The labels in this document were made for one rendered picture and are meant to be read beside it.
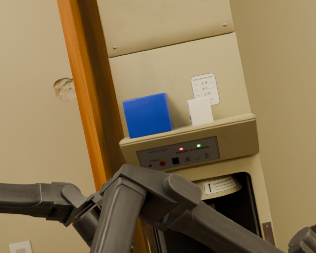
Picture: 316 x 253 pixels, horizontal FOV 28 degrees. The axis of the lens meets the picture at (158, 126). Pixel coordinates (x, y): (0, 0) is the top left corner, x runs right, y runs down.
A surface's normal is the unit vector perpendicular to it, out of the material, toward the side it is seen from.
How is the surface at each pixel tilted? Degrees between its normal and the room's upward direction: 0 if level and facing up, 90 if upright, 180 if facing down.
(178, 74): 90
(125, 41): 90
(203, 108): 90
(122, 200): 66
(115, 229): 60
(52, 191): 53
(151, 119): 90
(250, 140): 135
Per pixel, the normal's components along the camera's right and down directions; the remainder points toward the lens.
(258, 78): -0.06, 0.07
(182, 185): 0.54, -0.54
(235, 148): 0.10, 0.74
